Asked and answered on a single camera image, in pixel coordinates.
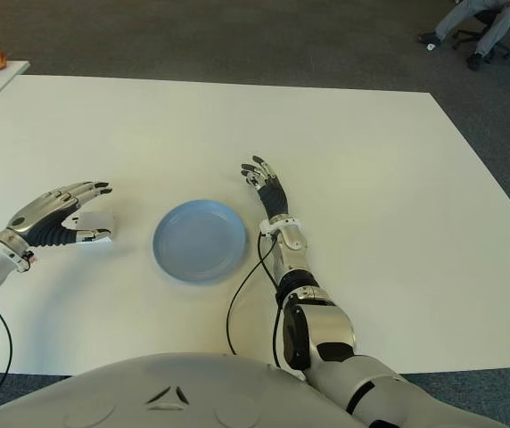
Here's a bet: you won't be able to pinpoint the black office chair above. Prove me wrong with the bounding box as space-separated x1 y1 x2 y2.
453 0 510 59

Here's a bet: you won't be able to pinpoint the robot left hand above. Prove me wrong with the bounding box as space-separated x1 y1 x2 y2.
0 180 114 259

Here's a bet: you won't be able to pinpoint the seated person grey trousers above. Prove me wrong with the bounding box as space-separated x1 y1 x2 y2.
417 0 510 70

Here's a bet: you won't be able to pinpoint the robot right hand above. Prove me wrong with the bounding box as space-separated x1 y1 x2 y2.
240 154 291 222

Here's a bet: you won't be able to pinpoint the blue round plate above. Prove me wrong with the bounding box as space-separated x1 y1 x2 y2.
151 199 248 285

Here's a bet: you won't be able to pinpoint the grey robot torso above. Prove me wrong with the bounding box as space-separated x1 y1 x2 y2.
0 351 367 428

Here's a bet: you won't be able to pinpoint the white square charger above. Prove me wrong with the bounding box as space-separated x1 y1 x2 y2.
74 209 119 245

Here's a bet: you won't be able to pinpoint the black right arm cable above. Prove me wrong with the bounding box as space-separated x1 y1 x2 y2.
226 231 285 369

